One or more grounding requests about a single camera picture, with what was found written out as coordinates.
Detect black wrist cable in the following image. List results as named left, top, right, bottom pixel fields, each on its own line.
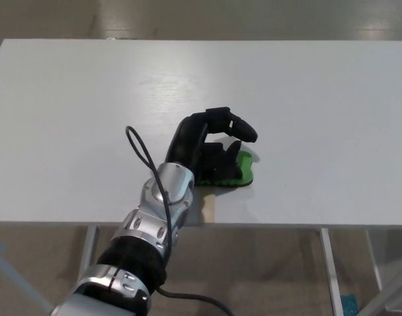
left=125, top=125, right=235, bottom=316

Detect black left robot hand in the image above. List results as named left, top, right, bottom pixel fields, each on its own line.
left=163, top=106, right=258, bottom=185

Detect green whiteboard eraser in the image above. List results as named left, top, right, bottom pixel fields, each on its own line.
left=195, top=149, right=255, bottom=187

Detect teal floor object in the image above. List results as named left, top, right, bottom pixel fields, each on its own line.
left=340, top=294, right=357, bottom=316

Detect white metal table leg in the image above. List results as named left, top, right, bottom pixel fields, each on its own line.
left=364, top=229, right=384, bottom=292
left=76, top=225, right=100, bottom=284
left=320, top=228, right=345, bottom=316

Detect grey metal frame bar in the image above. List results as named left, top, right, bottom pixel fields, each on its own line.
left=359, top=276, right=402, bottom=316
left=0, top=240, right=53, bottom=313

